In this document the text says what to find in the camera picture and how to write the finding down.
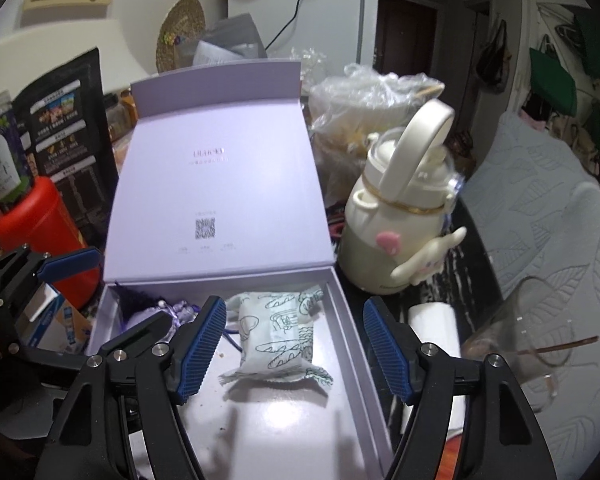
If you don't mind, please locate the clear plastic food bag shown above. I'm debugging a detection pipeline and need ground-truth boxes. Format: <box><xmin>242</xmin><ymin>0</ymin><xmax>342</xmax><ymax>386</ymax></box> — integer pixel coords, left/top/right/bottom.
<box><xmin>307</xmin><ymin>62</ymin><xmax>446</xmax><ymax>201</ymax></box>

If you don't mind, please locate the clear purple bead charm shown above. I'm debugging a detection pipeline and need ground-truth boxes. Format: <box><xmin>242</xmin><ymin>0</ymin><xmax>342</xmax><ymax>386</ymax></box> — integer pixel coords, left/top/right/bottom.
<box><xmin>157</xmin><ymin>300</ymin><xmax>203</xmax><ymax>331</ymax></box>

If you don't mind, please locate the grey plastic bag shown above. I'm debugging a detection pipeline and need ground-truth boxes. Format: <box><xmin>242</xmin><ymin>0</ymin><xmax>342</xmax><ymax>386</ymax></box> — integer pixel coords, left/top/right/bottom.
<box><xmin>177</xmin><ymin>12</ymin><xmax>268</xmax><ymax>68</ymax></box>

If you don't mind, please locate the brown stick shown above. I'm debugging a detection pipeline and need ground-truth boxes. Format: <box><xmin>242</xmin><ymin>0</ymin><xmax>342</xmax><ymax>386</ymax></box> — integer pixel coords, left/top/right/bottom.
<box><xmin>517</xmin><ymin>336</ymin><xmax>600</xmax><ymax>356</ymax></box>

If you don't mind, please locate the cream water bottle with charm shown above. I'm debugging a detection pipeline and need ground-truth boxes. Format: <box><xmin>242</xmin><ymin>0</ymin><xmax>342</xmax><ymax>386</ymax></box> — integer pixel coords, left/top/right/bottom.
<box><xmin>337</xmin><ymin>99</ymin><xmax>468</xmax><ymax>296</ymax></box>

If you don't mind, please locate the amber glass spice jar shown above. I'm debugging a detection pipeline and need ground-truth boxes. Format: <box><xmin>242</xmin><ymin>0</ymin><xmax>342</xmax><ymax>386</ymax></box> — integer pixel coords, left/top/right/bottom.
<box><xmin>105</xmin><ymin>90</ymin><xmax>141</xmax><ymax>143</ymax></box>

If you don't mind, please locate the black snack bag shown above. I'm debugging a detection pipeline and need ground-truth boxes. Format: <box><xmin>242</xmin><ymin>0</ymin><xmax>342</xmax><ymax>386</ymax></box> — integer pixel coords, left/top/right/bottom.
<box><xmin>12</xmin><ymin>47</ymin><xmax>121</xmax><ymax>256</ymax></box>

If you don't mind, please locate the black power cable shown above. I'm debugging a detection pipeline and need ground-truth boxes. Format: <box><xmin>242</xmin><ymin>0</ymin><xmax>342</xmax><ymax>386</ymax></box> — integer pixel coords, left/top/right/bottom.
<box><xmin>265</xmin><ymin>0</ymin><xmax>316</xmax><ymax>51</ymax></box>

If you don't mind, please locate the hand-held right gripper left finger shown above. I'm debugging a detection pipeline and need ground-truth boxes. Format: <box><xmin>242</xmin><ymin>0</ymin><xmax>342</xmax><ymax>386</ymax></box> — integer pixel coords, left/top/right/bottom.
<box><xmin>42</xmin><ymin>296</ymin><xmax>229</xmax><ymax>480</ymax></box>

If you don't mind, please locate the grey quilted sofa cover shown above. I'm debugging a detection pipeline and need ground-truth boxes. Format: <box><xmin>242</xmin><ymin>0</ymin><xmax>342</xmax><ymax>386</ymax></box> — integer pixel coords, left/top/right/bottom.
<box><xmin>460</xmin><ymin>110</ymin><xmax>600</xmax><ymax>480</ymax></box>

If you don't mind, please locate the woven straw fan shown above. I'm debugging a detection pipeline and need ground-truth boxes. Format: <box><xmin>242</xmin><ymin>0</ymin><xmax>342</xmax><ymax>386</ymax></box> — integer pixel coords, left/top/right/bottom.
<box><xmin>155</xmin><ymin>0</ymin><xmax>206</xmax><ymax>72</ymax></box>

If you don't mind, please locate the blue white carton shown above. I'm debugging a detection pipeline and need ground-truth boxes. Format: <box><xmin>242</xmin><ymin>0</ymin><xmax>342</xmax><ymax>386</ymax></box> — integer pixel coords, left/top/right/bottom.
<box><xmin>17</xmin><ymin>280</ymin><xmax>93</xmax><ymax>356</ymax></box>

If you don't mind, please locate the purple label jar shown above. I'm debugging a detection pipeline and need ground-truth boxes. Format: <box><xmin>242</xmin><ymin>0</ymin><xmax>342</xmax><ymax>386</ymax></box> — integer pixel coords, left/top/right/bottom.
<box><xmin>0</xmin><ymin>90</ymin><xmax>36</xmax><ymax>211</ymax></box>

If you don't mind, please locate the white refrigerator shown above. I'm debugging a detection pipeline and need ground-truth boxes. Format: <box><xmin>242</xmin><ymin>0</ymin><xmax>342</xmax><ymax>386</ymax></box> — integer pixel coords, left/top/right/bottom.
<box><xmin>227</xmin><ymin>0</ymin><xmax>381</xmax><ymax>73</ymax></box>

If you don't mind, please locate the clear glass mug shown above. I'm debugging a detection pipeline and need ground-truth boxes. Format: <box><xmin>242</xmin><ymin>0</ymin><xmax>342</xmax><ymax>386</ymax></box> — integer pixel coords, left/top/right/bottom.
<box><xmin>462</xmin><ymin>275</ymin><xmax>573</xmax><ymax>416</ymax></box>

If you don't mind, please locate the white paper towel roll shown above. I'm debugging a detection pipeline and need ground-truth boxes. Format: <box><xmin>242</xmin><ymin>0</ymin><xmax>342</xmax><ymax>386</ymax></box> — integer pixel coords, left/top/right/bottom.
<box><xmin>400</xmin><ymin>302</ymin><xmax>468</xmax><ymax>441</ymax></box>

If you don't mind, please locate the dark wooden door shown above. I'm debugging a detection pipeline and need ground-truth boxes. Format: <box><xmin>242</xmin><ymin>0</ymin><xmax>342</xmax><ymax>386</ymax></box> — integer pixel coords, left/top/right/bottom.
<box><xmin>375</xmin><ymin>0</ymin><xmax>438</xmax><ymax>78</ymax></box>

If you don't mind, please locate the white printed soft packet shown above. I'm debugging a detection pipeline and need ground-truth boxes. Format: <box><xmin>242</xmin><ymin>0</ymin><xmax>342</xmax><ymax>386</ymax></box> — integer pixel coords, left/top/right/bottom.
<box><xmin>222</xmin><ymin>285</ymin><xmax>333</xmax><ymax>401</ymax></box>

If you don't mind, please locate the brown patterned bag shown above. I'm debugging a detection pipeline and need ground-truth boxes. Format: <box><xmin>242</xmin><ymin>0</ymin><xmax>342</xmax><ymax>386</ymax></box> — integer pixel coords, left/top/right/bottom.
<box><xmin>452</xmin><ymin>130</ymin><xmax>476</xmax><ymax>171</ymax></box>

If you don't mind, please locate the red canister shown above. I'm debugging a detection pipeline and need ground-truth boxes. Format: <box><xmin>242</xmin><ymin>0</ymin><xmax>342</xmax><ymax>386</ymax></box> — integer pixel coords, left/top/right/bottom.
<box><xmin>0</xmin><ymin>176</ymin><xmax>103</xmax><ymax>311</ymax></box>

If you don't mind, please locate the lavender gift box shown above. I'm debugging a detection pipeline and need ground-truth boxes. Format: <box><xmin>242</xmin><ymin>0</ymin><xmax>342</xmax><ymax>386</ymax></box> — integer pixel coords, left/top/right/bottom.
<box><xmin>87</xmin><ymin>60</ymin><xmax>396</xmax><ymax>480</ymax></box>

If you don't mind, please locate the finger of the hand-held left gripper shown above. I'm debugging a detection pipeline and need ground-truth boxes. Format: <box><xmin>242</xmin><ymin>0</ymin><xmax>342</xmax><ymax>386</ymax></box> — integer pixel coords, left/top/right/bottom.
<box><xmin>0</xmin><ymin>244</ymin><xmax>104</xmax><ymax>311</ymax></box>
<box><xmin>15</xmin><ymin>310</ymin><xmax>201</xmax><ymax>361</ymax></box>

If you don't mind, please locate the black hanging bag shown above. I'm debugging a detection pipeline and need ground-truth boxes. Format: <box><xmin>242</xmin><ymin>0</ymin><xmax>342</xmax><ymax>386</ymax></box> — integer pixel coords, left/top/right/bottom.
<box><xmin>477</xmin><ymin>20</ymin><xmax>511</xmax><ymax>93</ymax></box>

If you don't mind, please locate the purple fuzzy knit item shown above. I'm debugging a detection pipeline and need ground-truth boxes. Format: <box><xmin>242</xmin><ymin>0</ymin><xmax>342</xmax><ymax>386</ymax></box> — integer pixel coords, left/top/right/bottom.
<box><xmin>112</xmin><ymin>282</ymin><xmax>171</xmax><ymax>336</ymax></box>

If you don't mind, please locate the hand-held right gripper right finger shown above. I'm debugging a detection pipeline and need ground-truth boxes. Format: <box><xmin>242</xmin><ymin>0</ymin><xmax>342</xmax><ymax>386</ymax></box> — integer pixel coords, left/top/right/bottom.
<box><xmin>362</xmin><ymin>296</ymin><xmax>553</xmax><ymax>480</ymax></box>

